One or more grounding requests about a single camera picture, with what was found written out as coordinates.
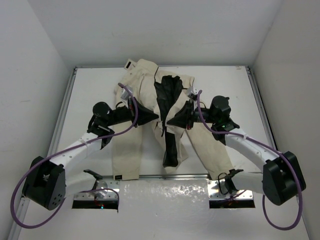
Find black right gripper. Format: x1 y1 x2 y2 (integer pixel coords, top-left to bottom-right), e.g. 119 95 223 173
167 99 218 131

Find beige jacket with black lining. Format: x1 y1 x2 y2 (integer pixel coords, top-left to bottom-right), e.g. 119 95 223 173
112 59 233 181

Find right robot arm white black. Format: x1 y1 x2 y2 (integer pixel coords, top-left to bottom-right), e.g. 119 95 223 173
167 95 306 206

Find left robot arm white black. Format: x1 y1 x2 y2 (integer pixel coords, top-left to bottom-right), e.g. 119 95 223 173
22 99 159 211

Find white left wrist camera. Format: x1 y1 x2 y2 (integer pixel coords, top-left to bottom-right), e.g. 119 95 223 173
120 85 133 103

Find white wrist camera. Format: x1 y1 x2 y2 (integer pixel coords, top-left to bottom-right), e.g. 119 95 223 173
120 85 133 103
186 86 199 100

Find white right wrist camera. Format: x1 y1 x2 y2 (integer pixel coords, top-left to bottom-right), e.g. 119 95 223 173
186 86 199 100

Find silver front mounting rail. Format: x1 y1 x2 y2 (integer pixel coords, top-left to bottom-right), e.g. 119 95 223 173
73 174 254 209

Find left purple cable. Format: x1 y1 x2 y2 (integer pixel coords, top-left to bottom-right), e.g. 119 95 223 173
9 82 139 229

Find purple cable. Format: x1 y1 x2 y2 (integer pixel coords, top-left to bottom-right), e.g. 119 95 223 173
196 89 304 231
9 82 139 229

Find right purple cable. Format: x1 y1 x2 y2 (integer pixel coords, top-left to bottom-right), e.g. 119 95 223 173
196 89 304 231

